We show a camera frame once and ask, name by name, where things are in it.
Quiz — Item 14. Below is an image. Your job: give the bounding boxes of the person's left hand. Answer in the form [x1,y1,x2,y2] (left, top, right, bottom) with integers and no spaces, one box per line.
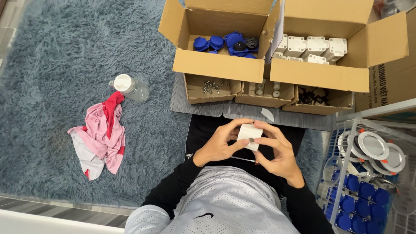
[193,118,255,167]

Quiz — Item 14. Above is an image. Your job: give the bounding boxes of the person's right hand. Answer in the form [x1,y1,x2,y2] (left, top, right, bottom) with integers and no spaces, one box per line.
[253,120,305,189]

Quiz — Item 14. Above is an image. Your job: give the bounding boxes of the white socket box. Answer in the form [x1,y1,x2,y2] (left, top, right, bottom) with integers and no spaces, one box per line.
[237,123,263,152]

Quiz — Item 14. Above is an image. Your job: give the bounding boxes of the black trousers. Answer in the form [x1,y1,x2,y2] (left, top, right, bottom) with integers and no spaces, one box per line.
[184,114,306,195]

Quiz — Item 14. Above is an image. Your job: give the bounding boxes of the thin metal screwdriver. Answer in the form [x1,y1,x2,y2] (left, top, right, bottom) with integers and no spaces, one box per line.
[230,156,260,166]

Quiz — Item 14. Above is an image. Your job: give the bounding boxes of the grey ribbed mat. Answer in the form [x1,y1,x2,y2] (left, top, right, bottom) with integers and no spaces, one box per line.
[170,72,337,132]

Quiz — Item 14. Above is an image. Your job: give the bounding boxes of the white curved paper scrap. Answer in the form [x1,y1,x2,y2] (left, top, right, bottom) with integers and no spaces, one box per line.
[261,108,275,123]

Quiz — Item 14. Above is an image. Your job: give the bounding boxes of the small cardboard tray with screws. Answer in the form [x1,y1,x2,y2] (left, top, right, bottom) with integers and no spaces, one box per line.
[183,73,242,104]

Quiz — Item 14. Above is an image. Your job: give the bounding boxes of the grey mesh jersey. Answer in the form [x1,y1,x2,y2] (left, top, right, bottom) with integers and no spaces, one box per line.
[124,166,301,234]

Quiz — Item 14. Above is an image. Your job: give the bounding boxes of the pile of metal screws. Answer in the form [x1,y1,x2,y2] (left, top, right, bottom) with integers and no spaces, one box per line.
[203,80,231,95]

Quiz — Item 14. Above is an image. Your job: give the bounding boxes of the small cardboard tray with plugs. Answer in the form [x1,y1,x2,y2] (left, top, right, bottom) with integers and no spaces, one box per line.
[235,78,295,108]

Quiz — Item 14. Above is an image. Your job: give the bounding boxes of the heap of black rubber rings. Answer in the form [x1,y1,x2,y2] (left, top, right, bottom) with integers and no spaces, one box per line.
[297,87,330,106]

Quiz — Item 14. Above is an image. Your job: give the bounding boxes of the small cardboard tray with rings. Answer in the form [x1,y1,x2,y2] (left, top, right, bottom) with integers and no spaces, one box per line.
[282,84,354,115]

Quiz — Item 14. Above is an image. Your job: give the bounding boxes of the cardboard box with blue parts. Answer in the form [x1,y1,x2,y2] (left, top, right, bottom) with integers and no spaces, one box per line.
[158,0,281,84]

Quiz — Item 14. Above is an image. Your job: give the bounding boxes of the white plastic basket of parts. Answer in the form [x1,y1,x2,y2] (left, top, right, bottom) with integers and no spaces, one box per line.
[316,118,416,234]

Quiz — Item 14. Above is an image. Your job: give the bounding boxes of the cardboard box with white housings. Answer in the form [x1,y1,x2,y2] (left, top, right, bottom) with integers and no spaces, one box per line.
[265,0,409,93]

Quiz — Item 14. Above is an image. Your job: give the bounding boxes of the blue socket with black core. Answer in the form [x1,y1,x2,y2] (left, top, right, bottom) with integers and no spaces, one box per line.
[244,37,260,59]
[224,31,247,57]

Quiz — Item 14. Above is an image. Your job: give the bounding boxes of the blue socket lid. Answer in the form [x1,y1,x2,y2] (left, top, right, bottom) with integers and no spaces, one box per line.
[209,35,225,51]
[193,36,210,52]

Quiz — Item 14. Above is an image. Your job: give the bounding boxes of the clear bottle with white cap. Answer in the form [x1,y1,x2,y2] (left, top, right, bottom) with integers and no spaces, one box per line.
[109,74,150,102]

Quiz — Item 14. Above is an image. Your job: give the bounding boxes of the white board edge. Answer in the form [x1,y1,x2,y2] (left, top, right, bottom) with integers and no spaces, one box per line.
[337,98,416,123]

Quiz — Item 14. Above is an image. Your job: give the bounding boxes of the row of white housings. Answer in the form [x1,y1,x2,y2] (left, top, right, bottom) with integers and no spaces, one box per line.
[272,34,348,65]

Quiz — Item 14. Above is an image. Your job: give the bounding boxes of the pink and red cloth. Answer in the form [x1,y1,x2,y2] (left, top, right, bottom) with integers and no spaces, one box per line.
[67,91,126,181]

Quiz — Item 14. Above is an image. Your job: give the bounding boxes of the large printed cardboard box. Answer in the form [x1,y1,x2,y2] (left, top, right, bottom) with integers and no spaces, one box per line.
[354,6,416,112]

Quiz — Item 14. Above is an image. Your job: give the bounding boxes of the blue-grey shag rug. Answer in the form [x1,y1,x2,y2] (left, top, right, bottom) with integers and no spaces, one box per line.
[0,0,325,208]

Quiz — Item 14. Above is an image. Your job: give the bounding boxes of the clear plastic wrap bundle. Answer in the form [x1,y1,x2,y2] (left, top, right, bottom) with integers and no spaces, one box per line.
[372,0,416,19]

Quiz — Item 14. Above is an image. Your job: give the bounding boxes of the white furniture edge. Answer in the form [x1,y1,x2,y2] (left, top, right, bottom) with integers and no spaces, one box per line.
[0,209,125,234]

